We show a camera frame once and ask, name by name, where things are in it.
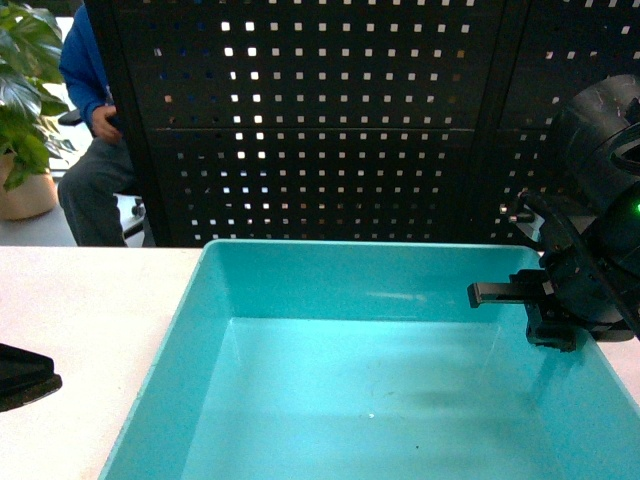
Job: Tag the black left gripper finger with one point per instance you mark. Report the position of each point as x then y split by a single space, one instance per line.
26 377

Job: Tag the person in blue sweater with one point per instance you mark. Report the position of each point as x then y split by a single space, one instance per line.
87 192

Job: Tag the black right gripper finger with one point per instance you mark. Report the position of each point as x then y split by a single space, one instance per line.
524 287
550 324

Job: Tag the black perforated metal panel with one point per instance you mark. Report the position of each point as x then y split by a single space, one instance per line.
393 121

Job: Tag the green leafy potted plant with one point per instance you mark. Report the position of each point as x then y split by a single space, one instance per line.
31 46

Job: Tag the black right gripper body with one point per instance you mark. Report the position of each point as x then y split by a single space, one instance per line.
590 246

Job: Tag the beige plant pot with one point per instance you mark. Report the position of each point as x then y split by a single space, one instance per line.
36 196

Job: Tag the teal plastic bin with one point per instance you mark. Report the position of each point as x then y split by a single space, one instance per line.
338 360

